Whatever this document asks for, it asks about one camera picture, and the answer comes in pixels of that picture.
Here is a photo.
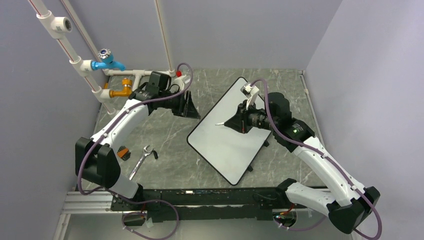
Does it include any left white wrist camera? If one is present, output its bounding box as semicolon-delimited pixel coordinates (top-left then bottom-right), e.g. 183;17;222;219
172;70;191;89

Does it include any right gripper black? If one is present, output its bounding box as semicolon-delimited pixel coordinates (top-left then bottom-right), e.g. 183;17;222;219
225;99;278;134

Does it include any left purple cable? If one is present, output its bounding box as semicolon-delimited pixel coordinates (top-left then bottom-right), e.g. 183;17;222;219
76;62;194;196

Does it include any white whiteboard black frame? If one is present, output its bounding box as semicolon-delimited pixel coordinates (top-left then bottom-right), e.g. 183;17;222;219
186;77;271;186

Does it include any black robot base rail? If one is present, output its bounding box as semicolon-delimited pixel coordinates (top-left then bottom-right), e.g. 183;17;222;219
110;187;294;223

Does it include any blue water tap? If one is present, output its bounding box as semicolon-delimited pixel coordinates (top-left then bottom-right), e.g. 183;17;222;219
90;48;126;71

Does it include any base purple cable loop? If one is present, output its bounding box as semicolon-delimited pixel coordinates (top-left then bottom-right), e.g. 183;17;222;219
121;202;180;240

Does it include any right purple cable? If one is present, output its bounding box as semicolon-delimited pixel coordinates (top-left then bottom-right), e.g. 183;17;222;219
250;78;383;240

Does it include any white PVC pipe frame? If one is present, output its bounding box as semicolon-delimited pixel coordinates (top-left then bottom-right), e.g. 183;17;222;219
28;0;176;133

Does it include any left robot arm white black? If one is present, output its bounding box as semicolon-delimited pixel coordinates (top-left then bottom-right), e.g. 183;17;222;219
75;71;200;210

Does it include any silver combination wrench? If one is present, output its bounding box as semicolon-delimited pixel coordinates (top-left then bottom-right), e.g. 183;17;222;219
128;145;154;181

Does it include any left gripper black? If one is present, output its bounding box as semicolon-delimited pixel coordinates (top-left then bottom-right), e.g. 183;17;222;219
159;89;201;120

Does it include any orange brass water tap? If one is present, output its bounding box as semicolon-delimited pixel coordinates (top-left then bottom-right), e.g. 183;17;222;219
106;78;133;98

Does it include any orange black hex key set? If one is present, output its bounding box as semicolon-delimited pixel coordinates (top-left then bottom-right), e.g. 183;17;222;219
117;145;131;161

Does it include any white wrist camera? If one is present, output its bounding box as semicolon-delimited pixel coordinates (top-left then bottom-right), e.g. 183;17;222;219
240;83;260;110
172;70;191;89

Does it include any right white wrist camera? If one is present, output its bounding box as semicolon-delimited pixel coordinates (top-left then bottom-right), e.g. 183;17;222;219
240;83;260;110

